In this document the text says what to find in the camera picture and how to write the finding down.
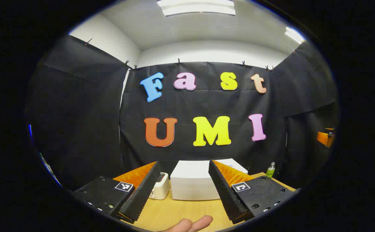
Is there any white toaster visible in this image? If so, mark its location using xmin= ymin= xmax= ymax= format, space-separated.
xmin=149 ymin=172 xmax=169 ymax=200

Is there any small ceiling light panel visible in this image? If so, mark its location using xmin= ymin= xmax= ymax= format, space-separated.
xmin=285 ymin=27 xmax=305 ymax=44

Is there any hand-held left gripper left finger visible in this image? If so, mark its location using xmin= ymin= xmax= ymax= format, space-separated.
xmin=73 ymin=161 xmax=161 ymax=224

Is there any white microwave oven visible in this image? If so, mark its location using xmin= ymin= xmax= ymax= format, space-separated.
xmin=170 ymin=159 xmax=248 ymax=201

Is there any black backdrop cloth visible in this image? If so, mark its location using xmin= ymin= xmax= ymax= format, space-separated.
xmin=26 ymin=35 xmax=339 ymax=190

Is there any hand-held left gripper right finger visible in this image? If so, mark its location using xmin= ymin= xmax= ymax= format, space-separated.
xmin=208 ymin=159 xmax=299 ymax=224

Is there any large ceiling light panel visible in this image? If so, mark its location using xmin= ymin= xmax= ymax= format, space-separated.
xmin=157 ymin=0 xmax=236 ymax=16

